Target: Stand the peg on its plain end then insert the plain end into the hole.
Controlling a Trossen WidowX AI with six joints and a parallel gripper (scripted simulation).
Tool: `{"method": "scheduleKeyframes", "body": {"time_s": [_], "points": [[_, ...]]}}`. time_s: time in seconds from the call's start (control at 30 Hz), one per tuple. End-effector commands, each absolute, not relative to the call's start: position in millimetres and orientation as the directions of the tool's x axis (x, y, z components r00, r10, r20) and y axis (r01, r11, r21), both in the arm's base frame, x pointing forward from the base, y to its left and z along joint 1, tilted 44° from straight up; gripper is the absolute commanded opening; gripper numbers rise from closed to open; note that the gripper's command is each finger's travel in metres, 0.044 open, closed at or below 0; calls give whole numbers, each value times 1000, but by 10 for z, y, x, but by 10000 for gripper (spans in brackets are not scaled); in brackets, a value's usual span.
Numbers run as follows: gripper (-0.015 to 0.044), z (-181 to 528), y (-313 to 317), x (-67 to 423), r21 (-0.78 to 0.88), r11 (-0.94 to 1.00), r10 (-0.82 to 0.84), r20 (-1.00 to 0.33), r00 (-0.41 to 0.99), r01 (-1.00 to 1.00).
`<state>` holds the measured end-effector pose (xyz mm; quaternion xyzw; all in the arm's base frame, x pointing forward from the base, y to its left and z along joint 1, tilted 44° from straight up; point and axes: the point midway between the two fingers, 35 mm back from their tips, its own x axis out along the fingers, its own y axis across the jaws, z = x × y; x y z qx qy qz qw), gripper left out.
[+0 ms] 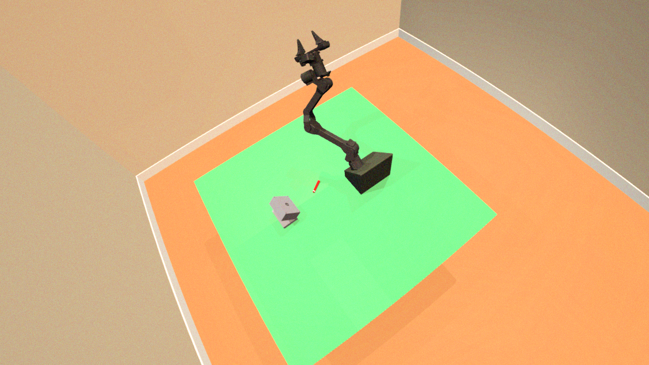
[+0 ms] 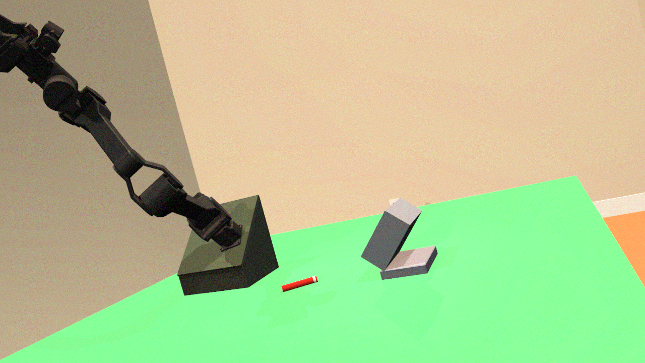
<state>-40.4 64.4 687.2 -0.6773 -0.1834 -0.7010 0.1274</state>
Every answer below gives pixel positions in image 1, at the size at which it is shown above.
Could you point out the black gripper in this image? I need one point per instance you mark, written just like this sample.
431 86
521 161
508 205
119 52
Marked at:
322 45

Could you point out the grey square panel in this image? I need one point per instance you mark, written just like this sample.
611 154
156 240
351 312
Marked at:
284 209

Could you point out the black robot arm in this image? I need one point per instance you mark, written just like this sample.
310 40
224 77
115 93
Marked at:
349 147

